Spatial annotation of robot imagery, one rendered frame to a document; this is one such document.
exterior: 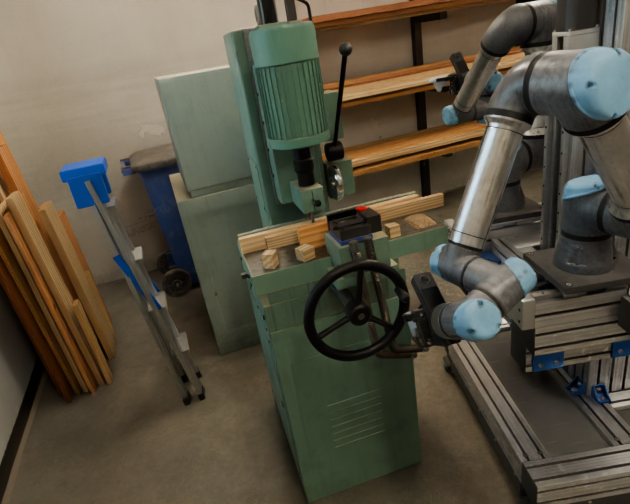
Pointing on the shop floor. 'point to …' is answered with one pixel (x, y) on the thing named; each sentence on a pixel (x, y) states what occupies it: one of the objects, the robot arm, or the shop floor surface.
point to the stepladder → (133, 269)
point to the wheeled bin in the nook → (149, 159)
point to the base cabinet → (342, 403)
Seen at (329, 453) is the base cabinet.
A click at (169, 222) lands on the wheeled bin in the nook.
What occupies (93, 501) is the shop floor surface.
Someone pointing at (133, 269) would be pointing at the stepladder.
